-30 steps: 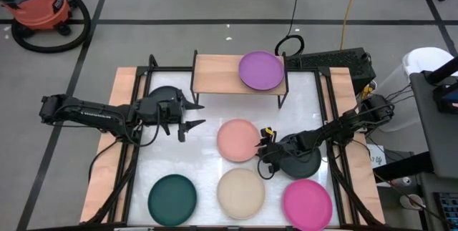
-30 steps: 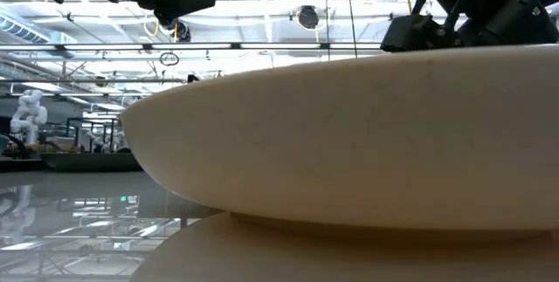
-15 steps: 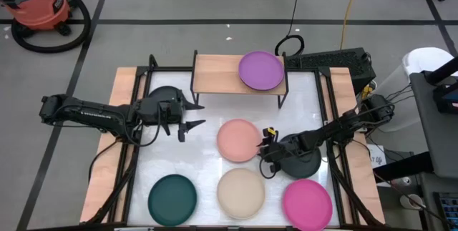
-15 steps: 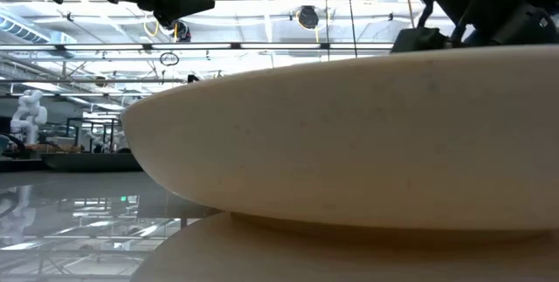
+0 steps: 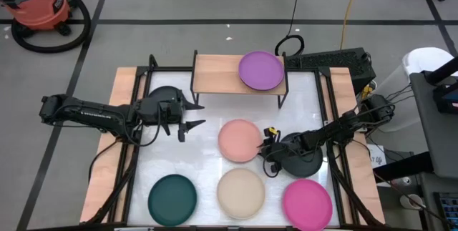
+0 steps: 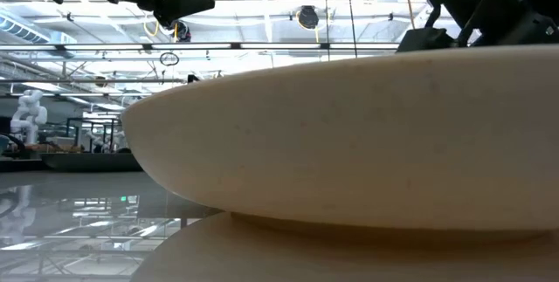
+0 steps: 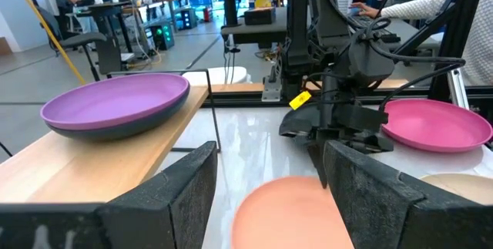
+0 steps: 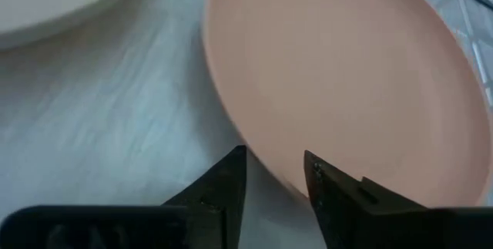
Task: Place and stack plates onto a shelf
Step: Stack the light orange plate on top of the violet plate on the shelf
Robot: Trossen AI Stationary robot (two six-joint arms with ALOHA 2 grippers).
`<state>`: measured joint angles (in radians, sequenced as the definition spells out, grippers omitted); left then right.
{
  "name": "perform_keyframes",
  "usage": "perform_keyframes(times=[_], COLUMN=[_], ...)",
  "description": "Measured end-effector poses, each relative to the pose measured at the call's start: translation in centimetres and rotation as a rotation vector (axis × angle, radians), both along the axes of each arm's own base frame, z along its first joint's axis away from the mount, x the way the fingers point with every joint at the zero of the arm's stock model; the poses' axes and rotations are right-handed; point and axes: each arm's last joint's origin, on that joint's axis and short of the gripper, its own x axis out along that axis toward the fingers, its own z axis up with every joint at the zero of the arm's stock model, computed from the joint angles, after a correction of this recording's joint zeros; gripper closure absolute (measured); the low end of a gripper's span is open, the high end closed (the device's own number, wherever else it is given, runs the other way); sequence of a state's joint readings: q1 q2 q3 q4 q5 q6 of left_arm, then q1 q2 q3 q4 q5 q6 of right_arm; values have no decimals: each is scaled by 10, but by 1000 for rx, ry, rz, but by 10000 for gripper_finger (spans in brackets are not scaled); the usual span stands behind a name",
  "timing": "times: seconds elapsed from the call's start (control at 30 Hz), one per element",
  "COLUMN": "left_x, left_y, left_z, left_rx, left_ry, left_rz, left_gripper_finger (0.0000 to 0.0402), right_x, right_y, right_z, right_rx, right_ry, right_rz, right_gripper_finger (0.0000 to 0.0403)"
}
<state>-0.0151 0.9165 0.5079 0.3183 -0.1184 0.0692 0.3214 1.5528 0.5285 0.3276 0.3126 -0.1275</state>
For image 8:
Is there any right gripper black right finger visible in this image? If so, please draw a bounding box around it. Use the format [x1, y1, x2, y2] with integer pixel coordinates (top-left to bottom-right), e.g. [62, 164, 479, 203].
[303, 149, 493, 249]

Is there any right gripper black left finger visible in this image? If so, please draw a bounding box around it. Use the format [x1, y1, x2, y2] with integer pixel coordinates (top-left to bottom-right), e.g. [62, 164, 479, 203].
[0, 144, 248, 249]

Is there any peach plate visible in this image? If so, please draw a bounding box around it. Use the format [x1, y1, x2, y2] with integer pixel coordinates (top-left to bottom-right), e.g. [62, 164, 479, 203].
[201, 0, 493, 209]

